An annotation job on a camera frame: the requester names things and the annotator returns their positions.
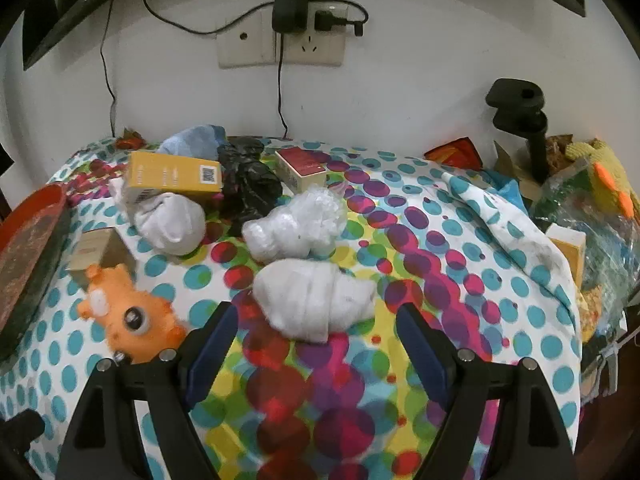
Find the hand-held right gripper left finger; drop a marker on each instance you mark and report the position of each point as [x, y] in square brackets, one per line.
[212, 350]

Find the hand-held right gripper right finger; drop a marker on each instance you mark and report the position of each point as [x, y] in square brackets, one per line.
[425, 355]

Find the orange big-eyed toy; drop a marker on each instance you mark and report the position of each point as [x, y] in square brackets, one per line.
[145, 320]

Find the white sock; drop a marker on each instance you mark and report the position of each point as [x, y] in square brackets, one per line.
[172, 227]
[310, 297]

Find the white plastic bag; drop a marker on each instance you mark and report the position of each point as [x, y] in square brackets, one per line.
[290, 227]

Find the tan cardboard box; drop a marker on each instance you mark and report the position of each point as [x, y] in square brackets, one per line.
[97, 252]

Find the black plastic bag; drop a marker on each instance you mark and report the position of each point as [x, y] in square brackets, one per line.
[247, 180]

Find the yellow cardboard box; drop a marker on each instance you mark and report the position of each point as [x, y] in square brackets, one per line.
[170, 175]

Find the red-topped small box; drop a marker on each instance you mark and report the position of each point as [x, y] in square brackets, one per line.
[300, 165]

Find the round red tray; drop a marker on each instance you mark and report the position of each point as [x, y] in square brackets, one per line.
[30, 255]

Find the blue sock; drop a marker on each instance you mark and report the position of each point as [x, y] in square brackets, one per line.
[192, 140]

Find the colourful polka dot cloth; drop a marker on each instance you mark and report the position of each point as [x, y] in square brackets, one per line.
[450, 270]

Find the yellow white carton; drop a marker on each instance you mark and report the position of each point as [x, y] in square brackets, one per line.
[567, 245]

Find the blue cloth piece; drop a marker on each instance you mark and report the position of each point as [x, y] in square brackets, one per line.
[510, 192]

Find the orange snack packet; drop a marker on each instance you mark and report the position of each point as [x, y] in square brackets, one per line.
[452, 152]

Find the brown cardboard piece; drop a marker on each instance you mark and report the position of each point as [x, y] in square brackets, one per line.
[510, 165]

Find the clear plastic bag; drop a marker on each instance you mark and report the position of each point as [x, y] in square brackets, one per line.
[600, 240]

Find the red wrapper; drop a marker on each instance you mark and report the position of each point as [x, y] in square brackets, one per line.
[130, 140]

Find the black clamp stand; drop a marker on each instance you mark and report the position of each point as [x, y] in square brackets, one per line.
[537, 155]

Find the brown patterned packet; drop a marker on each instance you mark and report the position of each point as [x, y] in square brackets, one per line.
[557, 147]

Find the yellow plush toy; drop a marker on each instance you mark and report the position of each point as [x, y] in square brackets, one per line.
[607, 160]

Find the black power adapter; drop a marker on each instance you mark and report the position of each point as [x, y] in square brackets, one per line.
[290, 5]

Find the beige antenna wall plate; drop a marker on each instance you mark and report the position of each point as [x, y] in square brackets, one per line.
[240, 52]

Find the beige power wall socket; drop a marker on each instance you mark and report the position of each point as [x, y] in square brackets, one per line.
[320, 50]

